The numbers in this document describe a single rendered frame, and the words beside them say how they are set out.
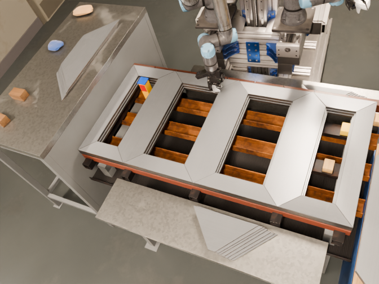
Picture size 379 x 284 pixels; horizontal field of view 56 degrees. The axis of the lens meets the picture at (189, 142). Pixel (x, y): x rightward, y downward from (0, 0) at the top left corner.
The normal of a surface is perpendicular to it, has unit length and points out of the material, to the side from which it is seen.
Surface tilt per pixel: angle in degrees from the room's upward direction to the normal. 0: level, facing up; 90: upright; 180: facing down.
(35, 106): 0
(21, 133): 0
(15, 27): 90
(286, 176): 0
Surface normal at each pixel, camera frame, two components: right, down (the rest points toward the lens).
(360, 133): -0.21, -0.56
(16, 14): 0.92, 0.15
